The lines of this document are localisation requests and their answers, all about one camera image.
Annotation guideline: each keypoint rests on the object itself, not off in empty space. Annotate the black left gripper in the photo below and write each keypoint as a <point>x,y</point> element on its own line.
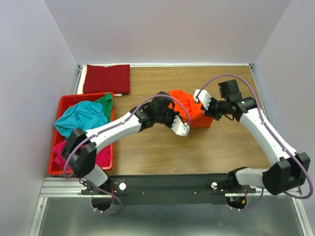
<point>173,114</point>

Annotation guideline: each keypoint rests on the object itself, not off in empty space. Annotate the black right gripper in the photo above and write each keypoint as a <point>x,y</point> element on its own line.
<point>208,112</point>

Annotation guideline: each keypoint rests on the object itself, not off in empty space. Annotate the orange t-shirt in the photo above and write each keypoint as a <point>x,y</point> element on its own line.
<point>198,119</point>

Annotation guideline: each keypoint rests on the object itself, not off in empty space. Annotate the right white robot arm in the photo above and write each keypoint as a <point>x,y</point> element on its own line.
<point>288,167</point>

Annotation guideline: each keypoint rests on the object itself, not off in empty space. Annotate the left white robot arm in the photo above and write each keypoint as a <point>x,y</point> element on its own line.
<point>82,147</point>

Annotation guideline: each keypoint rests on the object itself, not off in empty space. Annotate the green t-shirt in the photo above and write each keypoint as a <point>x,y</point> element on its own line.
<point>107,104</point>

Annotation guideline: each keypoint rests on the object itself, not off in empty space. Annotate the folded dark red t-shirt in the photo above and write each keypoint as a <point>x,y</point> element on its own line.
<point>114,78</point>

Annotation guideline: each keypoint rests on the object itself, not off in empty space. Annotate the magenta pink t-shirt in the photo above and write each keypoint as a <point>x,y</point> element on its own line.
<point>102,158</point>

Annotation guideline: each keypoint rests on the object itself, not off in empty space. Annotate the teal blue t-shirt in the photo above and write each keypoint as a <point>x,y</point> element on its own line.
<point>85,115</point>

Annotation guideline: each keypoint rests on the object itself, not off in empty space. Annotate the red plastic crate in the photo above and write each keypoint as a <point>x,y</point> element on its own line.
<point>66,102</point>

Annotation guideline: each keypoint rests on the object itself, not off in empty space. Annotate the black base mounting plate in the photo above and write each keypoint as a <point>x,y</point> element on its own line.
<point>166,190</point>

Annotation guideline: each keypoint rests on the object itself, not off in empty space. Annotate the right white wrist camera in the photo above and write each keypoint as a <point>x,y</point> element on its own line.
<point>203,97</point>

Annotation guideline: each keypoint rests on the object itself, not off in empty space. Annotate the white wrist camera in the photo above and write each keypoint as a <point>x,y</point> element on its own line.
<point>179,127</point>
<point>203,97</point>

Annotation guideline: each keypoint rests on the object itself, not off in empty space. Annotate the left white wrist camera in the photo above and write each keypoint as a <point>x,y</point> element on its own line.
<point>179,127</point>

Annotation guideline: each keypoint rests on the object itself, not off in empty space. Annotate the grey aluminium frame rail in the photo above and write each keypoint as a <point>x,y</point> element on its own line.
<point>80,68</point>

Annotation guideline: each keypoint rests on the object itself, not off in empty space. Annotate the front aluminium extrusion rail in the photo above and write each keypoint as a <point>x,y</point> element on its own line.
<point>66,188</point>

